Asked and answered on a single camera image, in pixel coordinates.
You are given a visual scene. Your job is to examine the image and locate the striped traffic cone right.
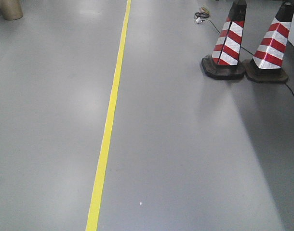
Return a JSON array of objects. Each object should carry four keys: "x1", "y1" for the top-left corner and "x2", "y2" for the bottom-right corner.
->
[{"x1": 242, "y1": 1, "x2": 294, "y2": 83}]

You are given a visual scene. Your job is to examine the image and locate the cardboard tube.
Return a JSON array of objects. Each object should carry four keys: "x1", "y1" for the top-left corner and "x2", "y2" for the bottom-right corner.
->
[{"x1": 0, "y1": 0, "x2": 23, "y2": 20}]

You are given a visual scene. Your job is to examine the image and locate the striped traffic cone left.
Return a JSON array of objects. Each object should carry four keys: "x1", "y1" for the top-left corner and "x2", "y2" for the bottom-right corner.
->
[{"x1": 201, "y1": 0, "x2": 247, "y2": 80}]

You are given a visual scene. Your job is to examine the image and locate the black floor cable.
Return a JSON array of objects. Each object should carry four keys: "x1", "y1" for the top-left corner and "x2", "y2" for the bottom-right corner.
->
[{"x1": 194, "y1": 4, "x2": 294, "y2": 116}]

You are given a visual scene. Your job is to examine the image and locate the striped traffic cone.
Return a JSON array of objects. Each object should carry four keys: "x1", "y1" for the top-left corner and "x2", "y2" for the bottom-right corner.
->
[
  {"x1": 242, "y1": 1, "x2": 294, "y2": 83},
  {"x1": 201, "y1": 0, "x2": 247, "y2": 80}
]

